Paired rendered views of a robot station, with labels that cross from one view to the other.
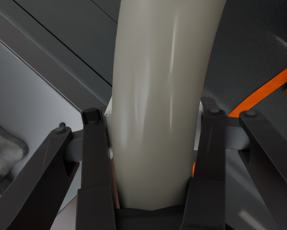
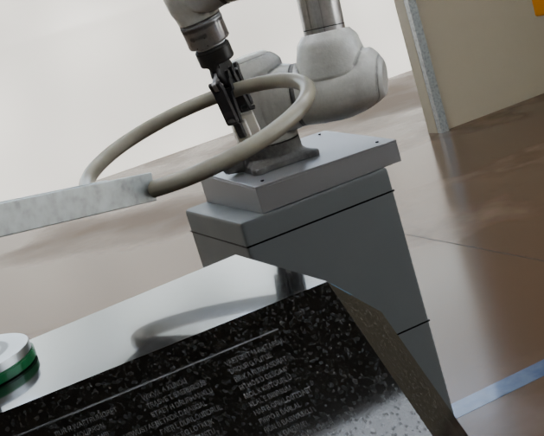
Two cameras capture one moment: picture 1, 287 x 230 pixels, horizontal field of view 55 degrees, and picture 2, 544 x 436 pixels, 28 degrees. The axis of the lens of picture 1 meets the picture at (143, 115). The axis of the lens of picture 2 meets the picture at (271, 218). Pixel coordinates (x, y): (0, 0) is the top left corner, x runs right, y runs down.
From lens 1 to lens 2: 2.23 m
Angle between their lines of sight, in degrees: 57
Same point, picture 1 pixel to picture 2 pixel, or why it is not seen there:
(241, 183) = not seen: outside the picture
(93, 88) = (280, 211)
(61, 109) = (271, 180)
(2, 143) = (265, 163)
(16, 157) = (254, 168)
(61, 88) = (284, 184)
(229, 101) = not seen: outside the picture
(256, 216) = not seen: outside the picture
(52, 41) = (323, 208)
